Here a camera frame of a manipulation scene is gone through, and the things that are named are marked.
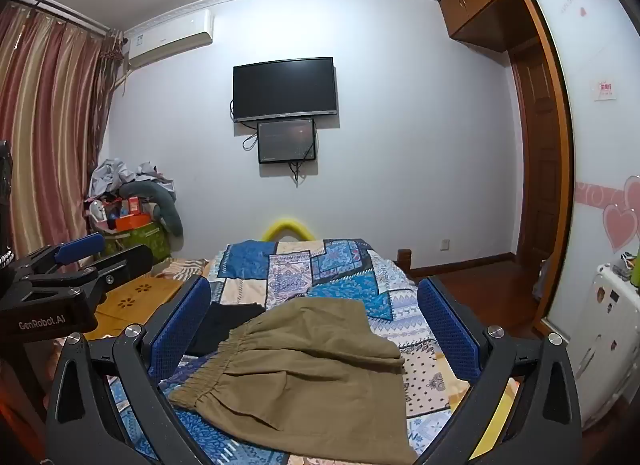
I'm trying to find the patchwork blanket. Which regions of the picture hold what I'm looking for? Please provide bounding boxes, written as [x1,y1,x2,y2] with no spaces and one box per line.
[107,237,521,465]

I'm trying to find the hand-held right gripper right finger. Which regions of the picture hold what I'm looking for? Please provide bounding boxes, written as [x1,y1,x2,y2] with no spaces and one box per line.
[416,276,584,465]

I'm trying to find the yellow foam ring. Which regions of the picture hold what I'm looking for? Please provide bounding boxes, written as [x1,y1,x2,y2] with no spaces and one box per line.
[262,217,315,242]

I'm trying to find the pile of grey clothes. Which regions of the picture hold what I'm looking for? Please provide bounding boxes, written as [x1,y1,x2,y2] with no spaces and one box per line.
[89,158,176,202]

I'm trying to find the curtain rail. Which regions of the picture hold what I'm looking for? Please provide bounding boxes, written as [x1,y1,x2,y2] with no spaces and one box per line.
[12,0,124,42]

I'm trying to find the striped pink curtain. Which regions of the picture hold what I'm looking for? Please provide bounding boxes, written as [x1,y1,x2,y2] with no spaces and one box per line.
[0,0,124,276]

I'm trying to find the red label sticker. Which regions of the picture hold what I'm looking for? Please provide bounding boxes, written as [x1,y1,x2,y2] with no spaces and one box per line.
[592,78,617,102]

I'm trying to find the white air conditioner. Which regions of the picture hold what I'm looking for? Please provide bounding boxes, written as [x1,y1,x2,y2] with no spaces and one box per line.
[122,10,216,68]

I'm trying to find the wall-mounted black television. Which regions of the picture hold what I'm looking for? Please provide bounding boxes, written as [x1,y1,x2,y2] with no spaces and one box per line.
[232,57,339,124]

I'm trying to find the wooden door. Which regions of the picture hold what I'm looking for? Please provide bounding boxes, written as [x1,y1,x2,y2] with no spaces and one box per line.
[510,40,560,268]

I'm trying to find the grey plush pillow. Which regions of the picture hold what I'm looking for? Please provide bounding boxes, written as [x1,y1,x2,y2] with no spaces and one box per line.
[120,180,185,239]

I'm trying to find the khaki pants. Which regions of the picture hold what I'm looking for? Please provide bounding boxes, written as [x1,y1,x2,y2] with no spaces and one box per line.
[169,297,419,465]

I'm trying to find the green bag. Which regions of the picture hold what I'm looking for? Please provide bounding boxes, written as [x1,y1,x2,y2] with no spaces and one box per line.
[102,224,172,262]

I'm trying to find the black monitor cable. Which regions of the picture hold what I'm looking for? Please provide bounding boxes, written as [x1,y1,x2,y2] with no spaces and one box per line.
[287,160,310,186]

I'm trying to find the wooden board with flower cutouts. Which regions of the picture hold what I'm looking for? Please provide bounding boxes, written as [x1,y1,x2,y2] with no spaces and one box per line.
[82,272,184,341]

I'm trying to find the white mini fridge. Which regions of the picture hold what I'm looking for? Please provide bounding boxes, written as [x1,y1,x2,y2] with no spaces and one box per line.
[570,261,640,397]

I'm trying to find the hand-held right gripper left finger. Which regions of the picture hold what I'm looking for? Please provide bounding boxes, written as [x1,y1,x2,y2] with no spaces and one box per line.
[45,275,213,465]

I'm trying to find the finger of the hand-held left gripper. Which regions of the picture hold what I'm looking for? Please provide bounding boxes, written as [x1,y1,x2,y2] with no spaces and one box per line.
[27,244,153,297]
[10,233,107,282]

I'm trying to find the black garment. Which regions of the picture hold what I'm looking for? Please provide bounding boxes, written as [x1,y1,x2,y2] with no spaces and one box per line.
[190,301,268,358]

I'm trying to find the pink striped cloth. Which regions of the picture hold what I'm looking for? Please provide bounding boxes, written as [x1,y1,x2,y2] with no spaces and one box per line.
[149,257,211,279]

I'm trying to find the orange box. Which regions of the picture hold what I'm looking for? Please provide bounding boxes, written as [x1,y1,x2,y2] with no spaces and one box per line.
[114,212,152,234]

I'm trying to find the small black monitor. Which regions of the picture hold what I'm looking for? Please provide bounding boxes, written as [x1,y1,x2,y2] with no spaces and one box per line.
[257,118,317,164]

